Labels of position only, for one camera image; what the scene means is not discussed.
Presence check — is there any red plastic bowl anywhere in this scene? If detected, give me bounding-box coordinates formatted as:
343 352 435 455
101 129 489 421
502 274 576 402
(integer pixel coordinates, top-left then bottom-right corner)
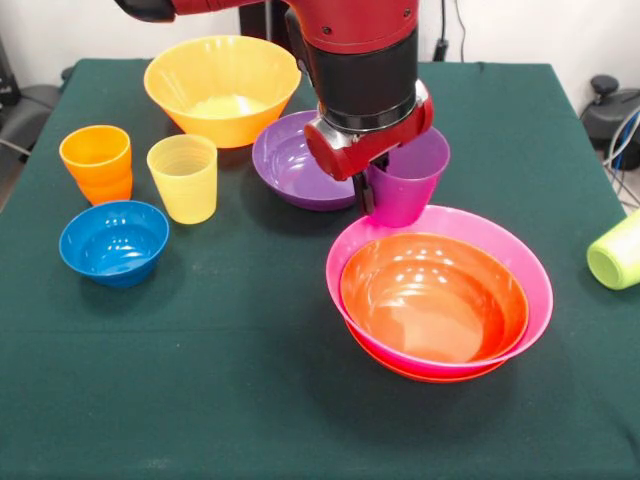
344 322 509 385
339 232 530 365

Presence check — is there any tangle of cables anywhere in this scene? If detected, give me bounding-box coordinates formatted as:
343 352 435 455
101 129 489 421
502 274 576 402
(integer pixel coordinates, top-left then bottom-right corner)
602 107 640 206

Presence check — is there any purple plastic cup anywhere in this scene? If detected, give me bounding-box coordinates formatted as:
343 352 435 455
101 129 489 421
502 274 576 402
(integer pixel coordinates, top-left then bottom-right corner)
367 127 452 229

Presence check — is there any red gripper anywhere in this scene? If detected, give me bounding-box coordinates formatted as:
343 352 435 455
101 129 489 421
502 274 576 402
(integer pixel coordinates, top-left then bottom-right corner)
303 79 435 216

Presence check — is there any orange plastic cup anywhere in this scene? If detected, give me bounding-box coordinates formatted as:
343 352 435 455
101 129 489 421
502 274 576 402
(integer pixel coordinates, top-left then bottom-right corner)
74 168 134 207
58 124 133 187

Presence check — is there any small blue plastic bowl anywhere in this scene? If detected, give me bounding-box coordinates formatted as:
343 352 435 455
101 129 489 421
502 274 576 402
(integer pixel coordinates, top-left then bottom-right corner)
58 199 171 289

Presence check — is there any black hanging cable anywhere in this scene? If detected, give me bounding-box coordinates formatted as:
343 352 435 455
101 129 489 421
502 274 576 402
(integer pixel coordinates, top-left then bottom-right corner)
432 0 469 64

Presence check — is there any large orange plastic bowl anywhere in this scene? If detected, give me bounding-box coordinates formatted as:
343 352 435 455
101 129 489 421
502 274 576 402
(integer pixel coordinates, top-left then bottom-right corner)
143 34 303 150

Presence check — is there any large pink plastic bowl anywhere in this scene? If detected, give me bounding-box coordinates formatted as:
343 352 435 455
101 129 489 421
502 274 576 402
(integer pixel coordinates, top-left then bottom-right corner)
325 203 555 380

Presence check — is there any black device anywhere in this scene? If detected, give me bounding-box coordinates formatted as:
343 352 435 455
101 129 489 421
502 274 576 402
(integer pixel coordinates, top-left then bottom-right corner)
0 37 22 107

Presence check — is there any purple plastic bowl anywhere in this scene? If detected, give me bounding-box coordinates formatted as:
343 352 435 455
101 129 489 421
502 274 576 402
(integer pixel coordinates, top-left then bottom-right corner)
251 109 359 212

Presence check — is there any dark green table cloth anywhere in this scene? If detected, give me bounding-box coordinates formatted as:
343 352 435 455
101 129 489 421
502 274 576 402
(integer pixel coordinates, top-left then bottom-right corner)
0 58 640 480

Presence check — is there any lime green plastic cup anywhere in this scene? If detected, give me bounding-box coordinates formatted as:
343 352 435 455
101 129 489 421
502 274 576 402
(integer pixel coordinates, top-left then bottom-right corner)
586 209 640 292

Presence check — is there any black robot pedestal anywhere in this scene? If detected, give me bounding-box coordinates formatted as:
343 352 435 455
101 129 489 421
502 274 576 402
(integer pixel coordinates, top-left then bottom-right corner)
238 0 301 56

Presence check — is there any yellow plastic cup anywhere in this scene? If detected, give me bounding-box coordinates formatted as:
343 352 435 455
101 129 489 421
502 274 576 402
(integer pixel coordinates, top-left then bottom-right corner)
146 133 219 226

